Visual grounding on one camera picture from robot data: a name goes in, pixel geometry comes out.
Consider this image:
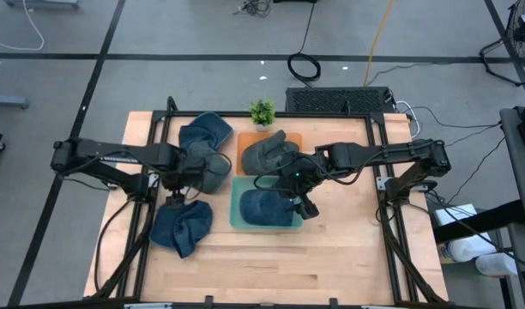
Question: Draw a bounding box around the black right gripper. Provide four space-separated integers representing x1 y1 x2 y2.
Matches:
279 165 321 221

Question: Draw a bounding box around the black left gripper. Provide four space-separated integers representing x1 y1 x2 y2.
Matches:
161 164 206 209

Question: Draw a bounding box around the blue denim cap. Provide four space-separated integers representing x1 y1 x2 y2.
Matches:
178 111 234 152
238 189 297 227
148 199 214 259

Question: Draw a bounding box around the dark green cap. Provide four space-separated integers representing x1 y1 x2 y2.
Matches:
189 141 232 195
240 130 301 176

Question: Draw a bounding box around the teal translucent plastic bin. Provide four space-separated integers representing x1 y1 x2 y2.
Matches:
229 174 305 231

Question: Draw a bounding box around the orange plastic bin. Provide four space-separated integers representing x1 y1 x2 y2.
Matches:
235 131 304 177

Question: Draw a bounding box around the small green potted plant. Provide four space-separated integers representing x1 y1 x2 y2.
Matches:
249 98 277 132

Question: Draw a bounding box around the black computer case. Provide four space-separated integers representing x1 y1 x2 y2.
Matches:
285 86 395 115

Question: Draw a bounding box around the white box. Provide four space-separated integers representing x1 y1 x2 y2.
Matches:
433 203 478 227

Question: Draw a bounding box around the white paper towel roll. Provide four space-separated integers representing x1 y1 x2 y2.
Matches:
443 233 498 264
475 252 519 278

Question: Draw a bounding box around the black shelf bar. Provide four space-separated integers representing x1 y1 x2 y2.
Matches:
432 199 525 245

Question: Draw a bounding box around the grey floor bar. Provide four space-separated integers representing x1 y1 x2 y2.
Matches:
0 94 30 110

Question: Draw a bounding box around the grey side table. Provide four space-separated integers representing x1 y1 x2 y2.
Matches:
498 106 525 309

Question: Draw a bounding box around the grey furniture base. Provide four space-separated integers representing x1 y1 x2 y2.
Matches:
3 0 81 10

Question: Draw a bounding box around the black floor fan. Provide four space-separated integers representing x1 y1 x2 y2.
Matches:
479 0 525 88

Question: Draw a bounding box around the black aluminium rig frame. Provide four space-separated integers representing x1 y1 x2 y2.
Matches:
84 96 450 309

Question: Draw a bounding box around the black power cable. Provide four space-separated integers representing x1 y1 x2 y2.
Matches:
287 2 323 83

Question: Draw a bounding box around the yellow power cord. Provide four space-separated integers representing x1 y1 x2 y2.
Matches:
363 0 395 87

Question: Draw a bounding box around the black cable bundle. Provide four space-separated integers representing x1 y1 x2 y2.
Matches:
232 0 273 18

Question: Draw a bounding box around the white floor cable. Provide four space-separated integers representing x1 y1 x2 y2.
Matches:
0 0 46 52

